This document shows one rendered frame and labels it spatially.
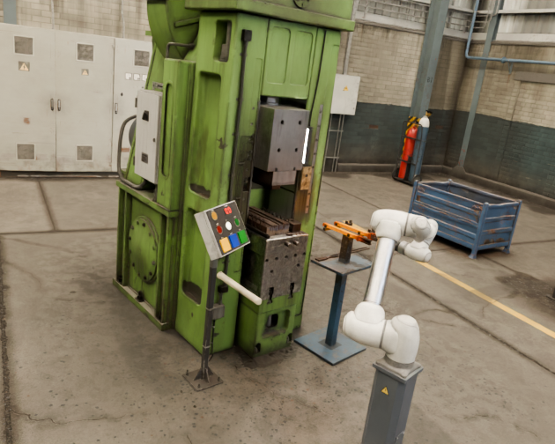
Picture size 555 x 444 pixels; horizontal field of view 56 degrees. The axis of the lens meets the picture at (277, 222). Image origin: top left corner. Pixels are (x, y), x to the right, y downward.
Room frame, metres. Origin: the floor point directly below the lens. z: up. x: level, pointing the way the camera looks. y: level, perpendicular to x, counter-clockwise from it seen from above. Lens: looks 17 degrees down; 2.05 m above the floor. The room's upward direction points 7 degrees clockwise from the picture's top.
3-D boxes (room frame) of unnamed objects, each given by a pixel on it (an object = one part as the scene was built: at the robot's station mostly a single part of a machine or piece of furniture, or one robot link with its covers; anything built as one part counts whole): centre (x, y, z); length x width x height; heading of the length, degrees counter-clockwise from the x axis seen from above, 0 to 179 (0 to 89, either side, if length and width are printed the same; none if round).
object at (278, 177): (3.56, 0.13, 1.32); 0.42 x 0.20 x 0.10; 41
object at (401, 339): (2.45, -0.72, 0.77); 0.18 x 0.16 x 0.22; 74
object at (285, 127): (3.59, 0.10, 1.56); 0.42 x 0.39 x 0.40; 41
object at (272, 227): (3.56, 0.13, 0.96); 0.42 x 0.20 x 0.09; 41
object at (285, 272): (3.60, 0.09, 0.69); 0.56 x 0.38 x 0.45; 41
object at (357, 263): (3.61, -0.52, 0.70); 0.40 x 0.30 x 0.02; 136
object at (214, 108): (3.48, 0.45, 1.15); 0.44 x 0.26 x 2.30; 41
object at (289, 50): (3.70, 0.19, 2.06); 0.44 x 0.41 x 0.47; 41
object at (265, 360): (3.37, -0.04, 0.01); 0.58 x 0.39 x 0.01; 131
